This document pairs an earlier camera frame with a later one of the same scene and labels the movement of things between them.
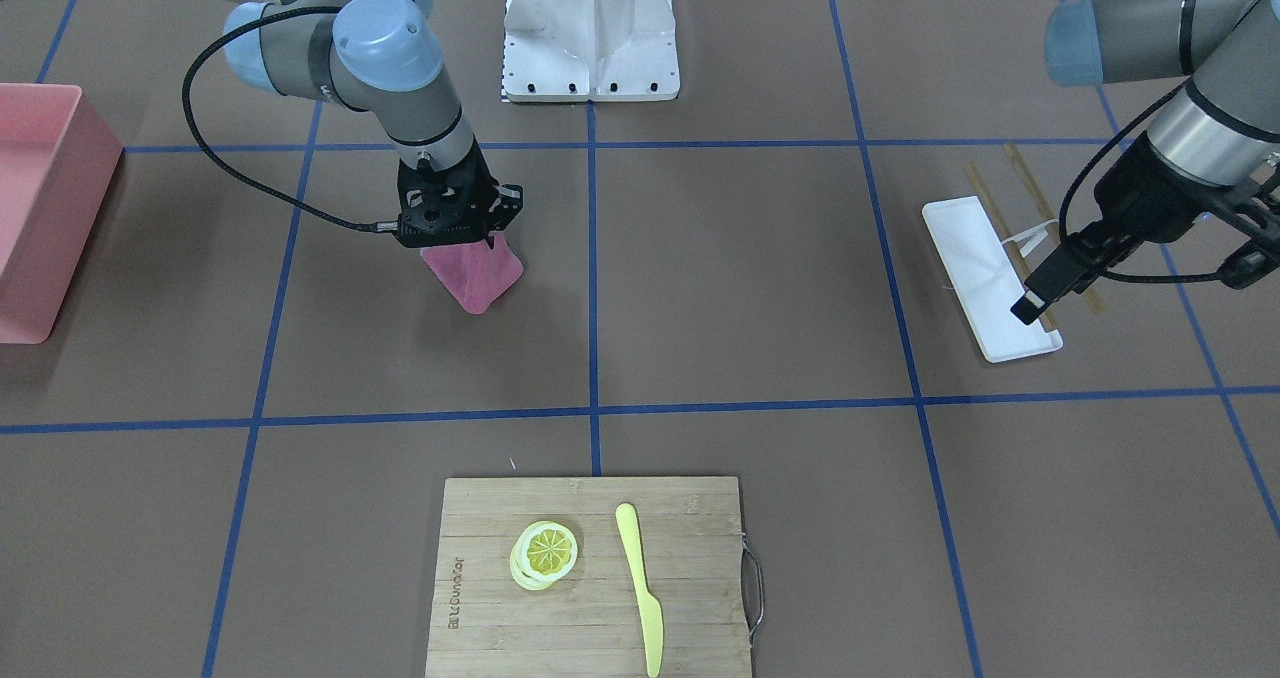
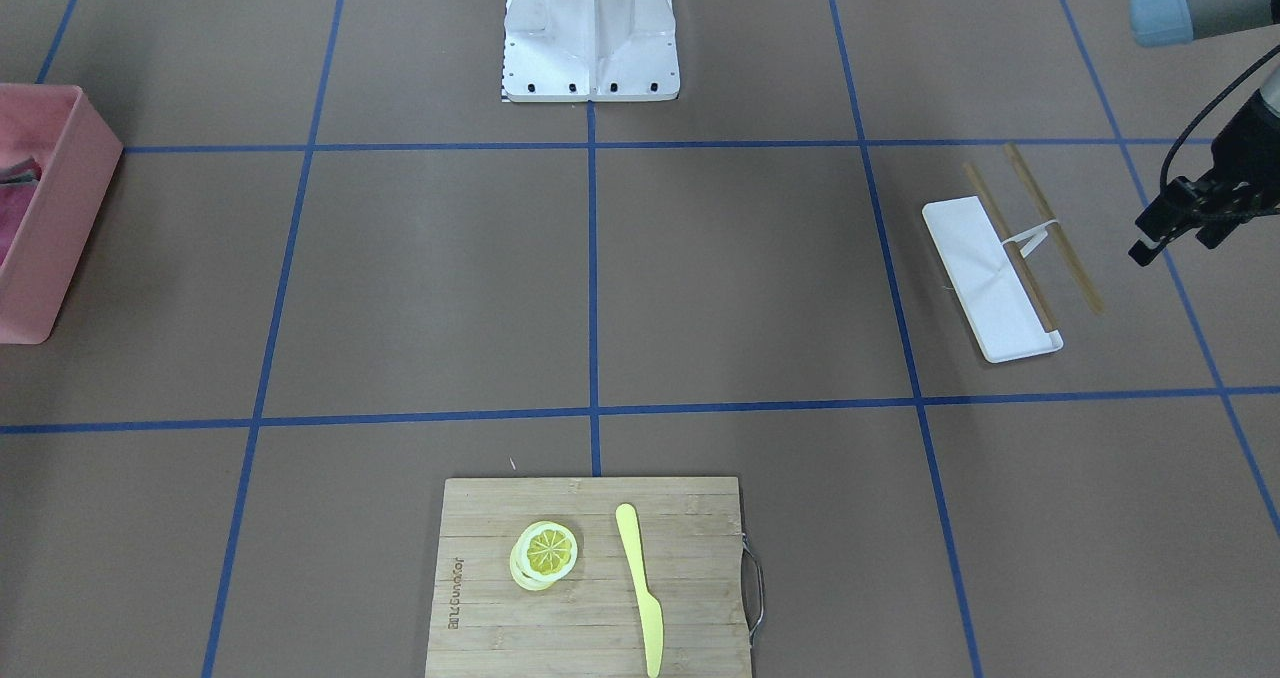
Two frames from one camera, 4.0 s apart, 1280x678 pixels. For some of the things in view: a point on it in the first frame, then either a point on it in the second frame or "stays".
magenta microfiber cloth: [474, 272] → [18, 183]
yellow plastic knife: [650, 610] stays
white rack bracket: [1037, 234] stays
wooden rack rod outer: [1046, 214] stays
